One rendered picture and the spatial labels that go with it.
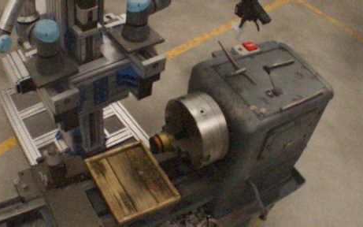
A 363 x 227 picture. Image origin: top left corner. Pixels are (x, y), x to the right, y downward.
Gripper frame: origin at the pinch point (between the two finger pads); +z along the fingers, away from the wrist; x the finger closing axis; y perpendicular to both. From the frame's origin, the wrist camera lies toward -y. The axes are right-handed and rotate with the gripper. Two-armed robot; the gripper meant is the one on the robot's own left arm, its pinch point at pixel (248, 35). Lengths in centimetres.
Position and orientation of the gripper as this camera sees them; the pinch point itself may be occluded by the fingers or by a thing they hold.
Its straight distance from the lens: 170.6
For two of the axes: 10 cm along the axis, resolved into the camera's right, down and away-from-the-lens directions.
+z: -0.7, 7.5, 6.5
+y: -6.1, -5.5, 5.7
